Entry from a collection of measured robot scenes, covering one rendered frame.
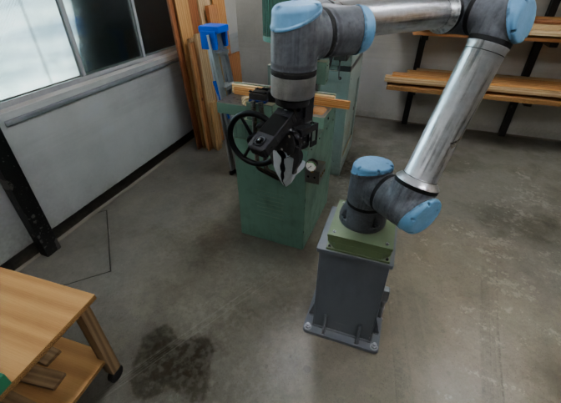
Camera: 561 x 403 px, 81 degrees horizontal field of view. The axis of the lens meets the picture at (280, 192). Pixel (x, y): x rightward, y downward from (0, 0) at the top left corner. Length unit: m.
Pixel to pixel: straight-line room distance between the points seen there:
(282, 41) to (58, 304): 1.16
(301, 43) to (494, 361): 1.69
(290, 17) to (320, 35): 0.07
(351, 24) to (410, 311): 1.56
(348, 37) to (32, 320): 1.28
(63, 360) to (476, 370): 1.77
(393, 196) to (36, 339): 1.24
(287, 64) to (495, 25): 0.66
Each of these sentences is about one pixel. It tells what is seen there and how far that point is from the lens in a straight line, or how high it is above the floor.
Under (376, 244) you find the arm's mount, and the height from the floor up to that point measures 0.63.
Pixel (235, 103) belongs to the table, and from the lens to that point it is 1.84.
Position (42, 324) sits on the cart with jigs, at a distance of 1.40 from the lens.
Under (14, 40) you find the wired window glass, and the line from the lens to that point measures 2.45.
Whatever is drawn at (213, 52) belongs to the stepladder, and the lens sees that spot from 2.61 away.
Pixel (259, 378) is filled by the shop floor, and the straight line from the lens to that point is 1.67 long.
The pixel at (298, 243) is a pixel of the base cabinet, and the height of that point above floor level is 0.05.
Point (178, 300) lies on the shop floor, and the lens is 1.97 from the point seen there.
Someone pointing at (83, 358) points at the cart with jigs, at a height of 0.18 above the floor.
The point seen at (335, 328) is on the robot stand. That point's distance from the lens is 1.76.
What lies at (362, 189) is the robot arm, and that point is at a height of 0.82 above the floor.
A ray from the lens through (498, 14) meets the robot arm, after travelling 1.15.
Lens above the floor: 1.50
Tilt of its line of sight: 34 degrees down
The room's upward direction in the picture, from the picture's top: straight up
